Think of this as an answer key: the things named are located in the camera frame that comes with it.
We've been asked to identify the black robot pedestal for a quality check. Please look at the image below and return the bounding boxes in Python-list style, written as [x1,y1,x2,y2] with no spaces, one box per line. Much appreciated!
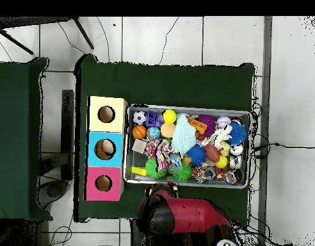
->
[129,219,148,246]

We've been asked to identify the black power cable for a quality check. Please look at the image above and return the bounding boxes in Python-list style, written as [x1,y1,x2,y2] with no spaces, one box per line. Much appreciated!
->
[253,142,315,159]

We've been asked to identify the white baseball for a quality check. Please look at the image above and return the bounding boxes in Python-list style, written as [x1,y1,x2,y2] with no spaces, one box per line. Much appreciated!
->
[215,115,232,129]

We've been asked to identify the yellow ball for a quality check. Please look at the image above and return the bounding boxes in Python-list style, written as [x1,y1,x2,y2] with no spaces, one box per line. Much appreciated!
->
[161,109,178,124]

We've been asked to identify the dark green table cloth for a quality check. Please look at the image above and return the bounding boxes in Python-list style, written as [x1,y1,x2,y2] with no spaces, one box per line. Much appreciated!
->
[74,53,255,223]
[0,56,53,222]

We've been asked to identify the small orange basketball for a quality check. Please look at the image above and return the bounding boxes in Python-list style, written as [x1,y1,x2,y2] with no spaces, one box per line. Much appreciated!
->
[132,124,147,140]

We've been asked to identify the orange plastic block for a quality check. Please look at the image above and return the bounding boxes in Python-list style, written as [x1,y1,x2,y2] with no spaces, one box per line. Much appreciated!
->
[186,116,208,140]

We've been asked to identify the wooden box with three holes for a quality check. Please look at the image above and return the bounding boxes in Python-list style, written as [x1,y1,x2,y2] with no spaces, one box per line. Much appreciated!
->
[83,95,129,202]

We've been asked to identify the shallow clear mesh bin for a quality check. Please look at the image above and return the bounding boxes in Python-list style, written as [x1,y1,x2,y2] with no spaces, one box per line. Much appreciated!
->
[122,103,252,190]

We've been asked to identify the purple spiky ball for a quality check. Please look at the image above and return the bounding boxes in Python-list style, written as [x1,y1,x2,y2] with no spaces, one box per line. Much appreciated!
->
[197,114,216,138]

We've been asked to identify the black stand with legs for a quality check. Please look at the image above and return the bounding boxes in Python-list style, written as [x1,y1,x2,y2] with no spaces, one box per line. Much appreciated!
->
[0,16,95,56]

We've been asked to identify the mint green knitted cloth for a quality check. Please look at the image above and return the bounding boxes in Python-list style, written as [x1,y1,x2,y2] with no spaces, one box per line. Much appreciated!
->
[170,113,197,157]

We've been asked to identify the black upright panel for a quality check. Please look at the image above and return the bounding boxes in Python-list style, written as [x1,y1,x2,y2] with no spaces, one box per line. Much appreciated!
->
[61,89,75,181]

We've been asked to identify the black and white soccer ball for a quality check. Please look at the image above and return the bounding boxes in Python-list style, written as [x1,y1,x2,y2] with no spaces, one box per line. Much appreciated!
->
[132,110,148,126]

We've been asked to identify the blue fuzzy ball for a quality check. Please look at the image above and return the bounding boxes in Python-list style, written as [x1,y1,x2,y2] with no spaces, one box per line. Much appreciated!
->
[226,121,248,146]
[186,143,207,168]

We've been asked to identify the green fuzzy ball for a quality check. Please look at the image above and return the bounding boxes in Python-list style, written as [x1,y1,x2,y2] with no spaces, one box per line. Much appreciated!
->
[170,162,193,183]

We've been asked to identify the thin black floor cable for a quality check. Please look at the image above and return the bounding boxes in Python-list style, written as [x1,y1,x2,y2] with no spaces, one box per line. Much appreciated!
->
[158,16,180,65]

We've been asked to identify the grey rounded base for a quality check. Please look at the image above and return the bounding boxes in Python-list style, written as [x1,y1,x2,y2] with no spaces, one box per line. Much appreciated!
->
[38,179,70,208]

